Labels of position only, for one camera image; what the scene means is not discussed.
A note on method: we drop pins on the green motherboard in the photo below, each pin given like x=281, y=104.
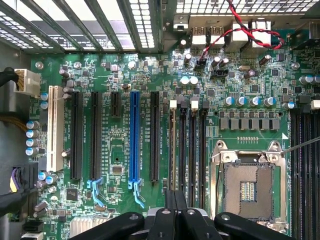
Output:
x=107, y=75

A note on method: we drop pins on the white power connector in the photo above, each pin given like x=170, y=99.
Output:
x=28, y=82

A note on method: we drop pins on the silver finned heatsink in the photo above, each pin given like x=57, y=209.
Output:
x=82, y=223

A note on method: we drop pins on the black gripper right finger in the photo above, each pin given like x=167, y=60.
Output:
x=192, y=225

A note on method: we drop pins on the thin metal locking lever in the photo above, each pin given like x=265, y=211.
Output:
x=300, y=145
x=218, y=185

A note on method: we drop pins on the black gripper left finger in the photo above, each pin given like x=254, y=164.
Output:
x=162, y=225

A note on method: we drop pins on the white expansion slot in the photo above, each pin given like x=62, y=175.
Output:
x=55, y=130

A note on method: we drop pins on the CPU socket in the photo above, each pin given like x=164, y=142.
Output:
x=250, y=175

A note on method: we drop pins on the long black expansion slot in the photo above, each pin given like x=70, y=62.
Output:
x=155, y=137
x=76, y=137
x=96, y=137

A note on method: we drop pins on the short black expansion slot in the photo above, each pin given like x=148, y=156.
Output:
x=115, y=105

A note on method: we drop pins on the blue expansion slot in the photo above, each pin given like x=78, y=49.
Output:
x=135, y=137

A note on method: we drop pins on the black power connector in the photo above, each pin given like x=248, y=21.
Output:
x=27, y=175

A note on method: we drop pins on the open PC case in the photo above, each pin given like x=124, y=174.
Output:
x=168, y=10

